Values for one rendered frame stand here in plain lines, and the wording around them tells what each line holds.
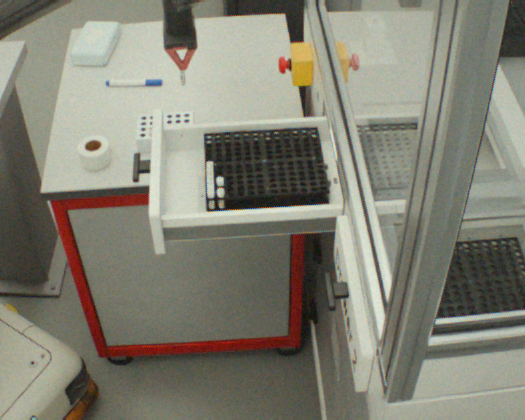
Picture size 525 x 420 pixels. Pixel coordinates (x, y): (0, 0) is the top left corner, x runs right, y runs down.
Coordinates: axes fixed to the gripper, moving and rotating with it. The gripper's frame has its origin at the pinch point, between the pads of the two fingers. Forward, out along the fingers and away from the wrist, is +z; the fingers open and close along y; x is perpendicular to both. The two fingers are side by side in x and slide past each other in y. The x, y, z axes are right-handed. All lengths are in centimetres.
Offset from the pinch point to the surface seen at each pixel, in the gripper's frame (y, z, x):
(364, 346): -70, 3, -24
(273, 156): -24.6, 5.2, -15.8
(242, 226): -38.3, 8.6, -8.7
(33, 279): 23, 92, 55
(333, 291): -58, 4, -22
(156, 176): -30.2, 2.3, 5.9
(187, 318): -13, 70, 6
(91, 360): -7, 95, 36
